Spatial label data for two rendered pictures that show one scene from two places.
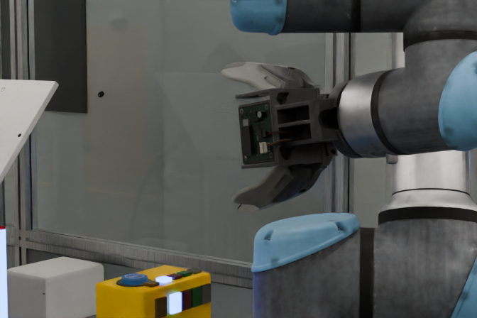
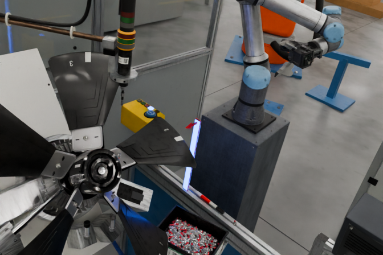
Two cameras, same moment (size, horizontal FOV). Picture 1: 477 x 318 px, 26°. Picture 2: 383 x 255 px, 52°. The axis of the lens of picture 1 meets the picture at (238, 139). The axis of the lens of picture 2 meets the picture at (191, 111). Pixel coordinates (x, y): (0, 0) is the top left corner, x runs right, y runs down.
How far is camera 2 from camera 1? 2.07 m
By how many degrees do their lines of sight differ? 86
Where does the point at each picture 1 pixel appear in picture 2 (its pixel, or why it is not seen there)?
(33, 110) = (41, 68)
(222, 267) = not seen: hidden behind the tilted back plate
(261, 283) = (262, 91)
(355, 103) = (325, 48)
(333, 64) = (99, 0)
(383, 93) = (329, 45)
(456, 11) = not seen: hidden behind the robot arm
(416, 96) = (335, 45)
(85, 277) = not seen: outside the picture
